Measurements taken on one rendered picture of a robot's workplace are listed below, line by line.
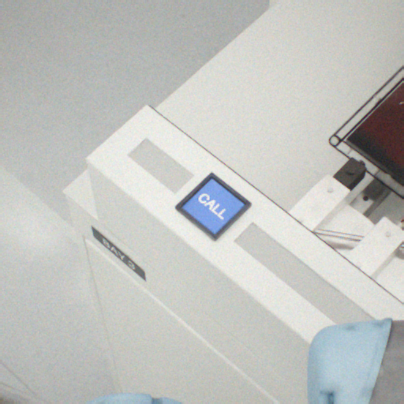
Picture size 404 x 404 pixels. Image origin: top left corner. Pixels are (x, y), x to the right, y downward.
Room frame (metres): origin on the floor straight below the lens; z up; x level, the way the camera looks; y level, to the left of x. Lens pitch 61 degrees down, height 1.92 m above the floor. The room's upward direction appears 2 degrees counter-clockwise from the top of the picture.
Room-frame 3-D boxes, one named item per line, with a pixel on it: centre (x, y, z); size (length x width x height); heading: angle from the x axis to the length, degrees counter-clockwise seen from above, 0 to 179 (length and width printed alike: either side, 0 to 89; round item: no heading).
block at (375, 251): (0.50, -0.18, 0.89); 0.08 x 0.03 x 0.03; 136
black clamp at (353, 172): (0.59, -0.17, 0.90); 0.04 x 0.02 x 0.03; 136
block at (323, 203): (0.55, -0.12, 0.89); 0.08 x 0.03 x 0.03; 136
